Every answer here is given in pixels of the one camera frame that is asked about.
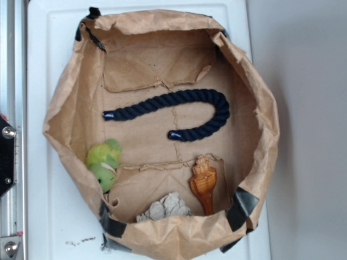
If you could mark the brown paper bag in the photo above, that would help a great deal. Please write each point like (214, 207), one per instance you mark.
(121, 60)

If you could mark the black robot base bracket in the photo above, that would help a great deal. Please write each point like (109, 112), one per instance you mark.
(7, 166)

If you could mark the crumpled grey paper ball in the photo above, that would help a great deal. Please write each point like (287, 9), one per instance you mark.
(169, 205)

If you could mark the green plush animal toy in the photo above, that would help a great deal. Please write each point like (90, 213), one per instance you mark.
(103, 160)

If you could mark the brown conch seashell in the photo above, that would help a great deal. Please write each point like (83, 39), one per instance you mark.
(203, 183)

